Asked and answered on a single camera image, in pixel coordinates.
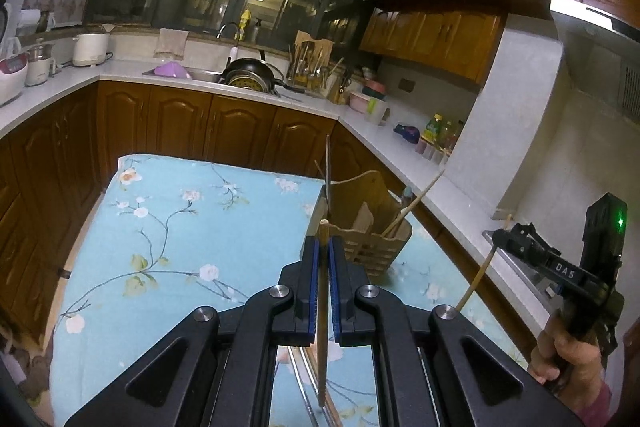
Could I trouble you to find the wooden chopstick pair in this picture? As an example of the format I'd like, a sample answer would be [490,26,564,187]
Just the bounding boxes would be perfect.
[456,245,497,312]

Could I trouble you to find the person right hand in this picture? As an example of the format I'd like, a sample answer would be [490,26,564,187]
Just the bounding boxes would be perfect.
[527,313,603,412]

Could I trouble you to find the gas stove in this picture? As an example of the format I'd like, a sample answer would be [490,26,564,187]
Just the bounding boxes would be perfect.
[482,222,562,311]

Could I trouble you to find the floral blue tablecloth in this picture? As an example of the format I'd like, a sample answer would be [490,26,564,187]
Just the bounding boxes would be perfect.
[48,152,530,427]

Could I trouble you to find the wooden utensil holder box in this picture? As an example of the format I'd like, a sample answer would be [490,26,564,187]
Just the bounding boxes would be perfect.
[309,170,412,281]

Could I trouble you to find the oil bottles on counter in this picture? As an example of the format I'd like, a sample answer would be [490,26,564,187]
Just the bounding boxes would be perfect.
[421,114,464,153]

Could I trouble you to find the range hood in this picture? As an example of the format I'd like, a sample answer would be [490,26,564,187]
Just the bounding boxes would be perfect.
[549,0,640,124]

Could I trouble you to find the black wok in sink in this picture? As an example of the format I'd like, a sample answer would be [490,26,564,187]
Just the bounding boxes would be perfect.
[219,51,305,94]

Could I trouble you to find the purple basin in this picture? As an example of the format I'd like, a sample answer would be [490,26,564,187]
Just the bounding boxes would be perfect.
[153,62,192,79]

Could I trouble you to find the counter wooden utensil rack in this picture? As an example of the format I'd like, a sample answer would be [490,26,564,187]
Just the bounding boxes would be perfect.
[286,30,343,95]

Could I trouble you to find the hanging dish towel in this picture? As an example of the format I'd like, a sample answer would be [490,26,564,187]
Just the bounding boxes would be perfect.
[154,27,189,60]

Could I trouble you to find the white pot on counter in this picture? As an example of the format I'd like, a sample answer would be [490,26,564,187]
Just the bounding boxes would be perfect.
[72,32,110,67]

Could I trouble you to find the small white cooker pot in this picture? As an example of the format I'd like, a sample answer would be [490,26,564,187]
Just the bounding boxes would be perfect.
[25,43,56,87]

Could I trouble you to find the white rice cooker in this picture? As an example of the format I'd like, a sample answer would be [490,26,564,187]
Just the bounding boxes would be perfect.
[0,3,30,108]

